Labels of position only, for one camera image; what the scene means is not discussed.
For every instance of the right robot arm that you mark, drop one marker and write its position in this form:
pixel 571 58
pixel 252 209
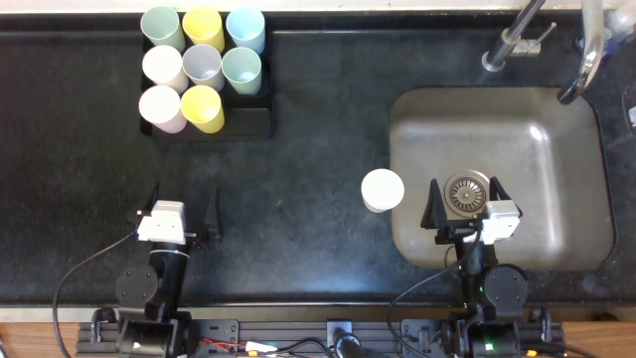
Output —
pixel 506 287

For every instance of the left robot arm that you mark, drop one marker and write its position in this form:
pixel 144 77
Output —
pixel 168 278

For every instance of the yellow cup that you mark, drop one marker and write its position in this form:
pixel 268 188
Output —
pixel 201 105
pixel 201 26

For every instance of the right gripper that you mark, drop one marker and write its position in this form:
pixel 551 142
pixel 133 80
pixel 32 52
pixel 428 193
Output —
pixel 454 233

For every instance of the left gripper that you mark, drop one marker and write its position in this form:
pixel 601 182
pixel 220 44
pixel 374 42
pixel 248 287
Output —
pixel 198 237

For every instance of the mounting rail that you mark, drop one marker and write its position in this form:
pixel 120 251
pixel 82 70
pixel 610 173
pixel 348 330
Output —
pixel 288 338

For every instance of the black tray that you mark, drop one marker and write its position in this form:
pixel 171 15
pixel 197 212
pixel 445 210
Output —
pixel 248 117

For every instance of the grey cup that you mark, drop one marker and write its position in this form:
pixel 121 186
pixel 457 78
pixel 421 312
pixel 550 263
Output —
pixel 201 63

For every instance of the steel sink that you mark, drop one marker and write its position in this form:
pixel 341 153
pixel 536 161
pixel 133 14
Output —
pixel 536 164

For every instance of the white cup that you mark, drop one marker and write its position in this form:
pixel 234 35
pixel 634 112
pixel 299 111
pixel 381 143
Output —
pixel 382 190

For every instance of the blue cup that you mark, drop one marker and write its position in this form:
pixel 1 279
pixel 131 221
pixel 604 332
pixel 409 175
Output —
pixel 245 27

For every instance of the green cup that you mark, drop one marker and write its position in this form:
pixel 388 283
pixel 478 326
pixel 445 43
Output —
pixel 241 68
pixel 160 25

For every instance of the steel tap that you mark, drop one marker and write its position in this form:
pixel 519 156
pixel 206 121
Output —
pixel 592 54

